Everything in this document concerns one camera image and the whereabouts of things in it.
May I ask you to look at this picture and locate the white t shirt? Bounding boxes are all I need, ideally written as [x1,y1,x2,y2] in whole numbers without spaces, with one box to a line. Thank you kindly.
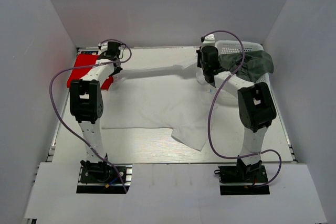
[101,64,216,151]

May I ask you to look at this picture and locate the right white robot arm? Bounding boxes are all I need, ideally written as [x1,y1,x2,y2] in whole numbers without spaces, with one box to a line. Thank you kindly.
[196,46,277,182]

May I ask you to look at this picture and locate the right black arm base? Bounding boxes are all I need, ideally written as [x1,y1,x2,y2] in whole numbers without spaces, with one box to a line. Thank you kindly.
[214,165,270,196]

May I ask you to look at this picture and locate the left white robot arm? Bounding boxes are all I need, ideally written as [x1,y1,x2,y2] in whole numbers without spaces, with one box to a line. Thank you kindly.
[70,41,122,182]

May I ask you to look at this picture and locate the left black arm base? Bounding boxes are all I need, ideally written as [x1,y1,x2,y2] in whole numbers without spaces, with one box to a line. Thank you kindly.
[76,161,132,195]

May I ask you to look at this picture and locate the white plastic basket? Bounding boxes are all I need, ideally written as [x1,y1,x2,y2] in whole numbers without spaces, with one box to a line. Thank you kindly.
[215,40,274,106]

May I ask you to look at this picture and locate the blue label sticker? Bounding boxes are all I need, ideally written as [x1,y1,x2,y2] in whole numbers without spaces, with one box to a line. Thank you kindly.
[79,50,99,55]

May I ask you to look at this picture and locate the folded red t shirt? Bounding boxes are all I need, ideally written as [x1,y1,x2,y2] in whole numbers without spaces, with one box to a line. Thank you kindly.
[67,53,114,90]

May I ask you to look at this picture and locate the grey t shirt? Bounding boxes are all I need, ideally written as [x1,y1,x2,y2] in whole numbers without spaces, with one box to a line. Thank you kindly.
[219,50,274,82]

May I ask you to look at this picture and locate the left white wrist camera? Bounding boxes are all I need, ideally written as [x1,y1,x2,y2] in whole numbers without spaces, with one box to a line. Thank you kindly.
[98,42,108,55]

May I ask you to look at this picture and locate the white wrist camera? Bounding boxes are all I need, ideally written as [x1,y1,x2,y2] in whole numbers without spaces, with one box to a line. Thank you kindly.
[201,34,216,47]
[98,42,108,55]

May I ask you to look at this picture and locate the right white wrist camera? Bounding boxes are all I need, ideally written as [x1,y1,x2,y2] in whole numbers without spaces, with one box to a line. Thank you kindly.
[201,34,216,47]

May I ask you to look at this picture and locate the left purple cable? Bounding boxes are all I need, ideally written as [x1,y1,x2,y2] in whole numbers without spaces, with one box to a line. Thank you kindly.
[49,38,133,193]

